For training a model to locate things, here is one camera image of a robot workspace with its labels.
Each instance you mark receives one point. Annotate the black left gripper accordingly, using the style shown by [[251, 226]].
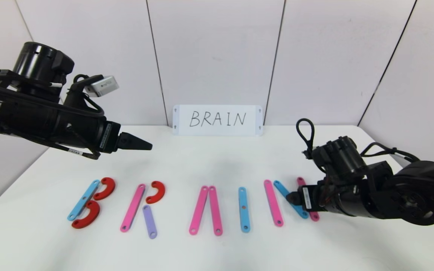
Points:
[[110, 137]]

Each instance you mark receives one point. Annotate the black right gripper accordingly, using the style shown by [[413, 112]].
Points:
[[307, 198]]

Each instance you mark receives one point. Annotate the short blue bar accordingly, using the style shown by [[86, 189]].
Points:
[[281, 188]]

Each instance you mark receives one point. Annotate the long pink bar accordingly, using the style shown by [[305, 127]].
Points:
[[273, 203], [199, 210], [133, 207], [215, 210]]

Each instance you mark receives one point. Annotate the short pink bar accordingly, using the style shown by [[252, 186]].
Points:
[[314, 216]]

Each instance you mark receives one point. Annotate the red C-shaped piece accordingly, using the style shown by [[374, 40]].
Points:
[[110, 187], [90, 218], [159, 192]]

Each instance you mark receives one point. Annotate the short purple bar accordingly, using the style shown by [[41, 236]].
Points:
[[150, 222]]

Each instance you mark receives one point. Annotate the orange and black left arm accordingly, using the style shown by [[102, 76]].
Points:
[[17, 116]]

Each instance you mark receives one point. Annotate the white sign reading BRAIN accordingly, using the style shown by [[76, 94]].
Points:
[[202, 130]]

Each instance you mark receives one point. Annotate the long blue bar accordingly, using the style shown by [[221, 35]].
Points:
[[243, 216], [81, 201]]

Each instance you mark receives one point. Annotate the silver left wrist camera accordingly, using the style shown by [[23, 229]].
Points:
[[104, 85]]

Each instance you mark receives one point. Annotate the black left camera bracket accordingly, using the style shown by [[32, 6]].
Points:
[[77, 92]]

